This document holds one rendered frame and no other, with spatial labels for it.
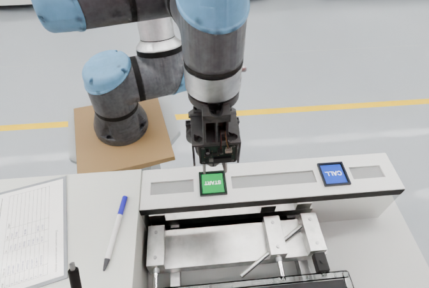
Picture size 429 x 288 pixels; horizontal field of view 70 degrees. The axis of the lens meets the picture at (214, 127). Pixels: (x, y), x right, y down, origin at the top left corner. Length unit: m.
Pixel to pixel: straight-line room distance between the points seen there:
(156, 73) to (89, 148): 0.29
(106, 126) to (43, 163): 1.26
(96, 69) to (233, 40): 0.49
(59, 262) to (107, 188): 0.15
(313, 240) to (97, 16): 0.56
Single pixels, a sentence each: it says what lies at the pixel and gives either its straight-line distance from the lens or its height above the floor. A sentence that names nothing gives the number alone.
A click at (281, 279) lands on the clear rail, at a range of 0.65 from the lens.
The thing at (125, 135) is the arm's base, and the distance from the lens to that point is 0.86.
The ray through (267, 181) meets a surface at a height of 0.96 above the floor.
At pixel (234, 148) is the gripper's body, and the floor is 1.17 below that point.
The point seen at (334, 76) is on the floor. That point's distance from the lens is 2.55.
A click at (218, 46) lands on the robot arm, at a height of 1.33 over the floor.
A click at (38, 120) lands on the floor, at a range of 2.36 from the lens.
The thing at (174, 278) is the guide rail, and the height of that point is 0.85.
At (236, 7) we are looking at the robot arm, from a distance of 0.32.
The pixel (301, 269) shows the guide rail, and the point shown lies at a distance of 0.72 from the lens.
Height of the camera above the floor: 1.53
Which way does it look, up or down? 49 degrees down
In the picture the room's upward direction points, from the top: straight up
